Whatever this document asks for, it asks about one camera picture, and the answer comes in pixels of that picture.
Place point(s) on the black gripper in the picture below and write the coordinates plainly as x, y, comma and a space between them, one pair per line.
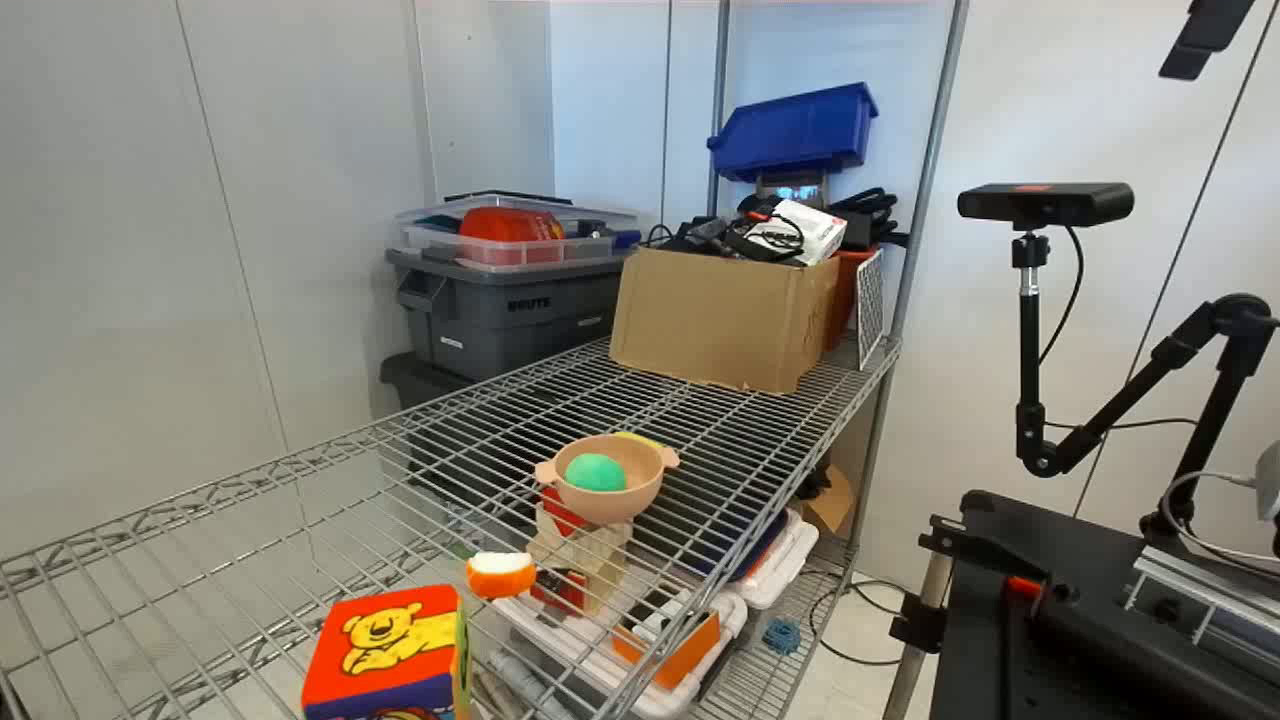
1204, 35

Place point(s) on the green round plushy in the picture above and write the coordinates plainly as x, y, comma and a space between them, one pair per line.
592, 474

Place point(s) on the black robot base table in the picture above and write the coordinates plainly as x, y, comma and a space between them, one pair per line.
1067, 640

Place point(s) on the blue plastic bin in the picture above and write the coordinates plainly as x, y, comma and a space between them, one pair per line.
794, 133

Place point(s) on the small white box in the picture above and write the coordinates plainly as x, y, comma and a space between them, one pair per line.
810, 229

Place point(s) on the large cardboard box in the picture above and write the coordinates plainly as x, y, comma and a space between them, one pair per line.
722, 323

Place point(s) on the brown cardboard piece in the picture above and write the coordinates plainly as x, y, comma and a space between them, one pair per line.
832, 507

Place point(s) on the white plastic tray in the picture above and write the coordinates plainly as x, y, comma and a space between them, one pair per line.
780, 563

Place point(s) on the clear container with red contents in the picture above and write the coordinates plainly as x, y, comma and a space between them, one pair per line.
512, 242

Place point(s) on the blue tape roll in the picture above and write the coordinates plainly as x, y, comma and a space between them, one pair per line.
780, 637

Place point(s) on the grey storage tote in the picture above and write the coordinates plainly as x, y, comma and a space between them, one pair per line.
504, 312

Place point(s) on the white orange flat box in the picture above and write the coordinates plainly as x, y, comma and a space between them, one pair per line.
683, 660

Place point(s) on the small orange white toy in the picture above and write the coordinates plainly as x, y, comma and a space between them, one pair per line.
501, 579

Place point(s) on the colourful soft cube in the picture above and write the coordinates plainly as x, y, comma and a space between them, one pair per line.
383, 654

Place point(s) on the black stereo camera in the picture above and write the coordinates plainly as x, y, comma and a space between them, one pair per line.
1044, 201

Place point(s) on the black articulated camera stand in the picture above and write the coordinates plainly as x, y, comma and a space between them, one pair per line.
1031, 361

